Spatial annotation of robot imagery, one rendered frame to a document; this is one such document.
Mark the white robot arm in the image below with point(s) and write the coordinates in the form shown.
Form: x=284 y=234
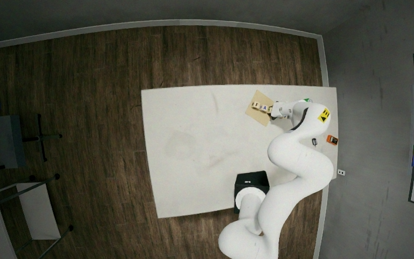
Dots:
x=267 y=213

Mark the tan square mat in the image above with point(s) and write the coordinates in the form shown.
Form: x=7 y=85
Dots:
x=261 y=117

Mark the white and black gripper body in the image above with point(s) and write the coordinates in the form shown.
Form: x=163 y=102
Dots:
x=276 y=110

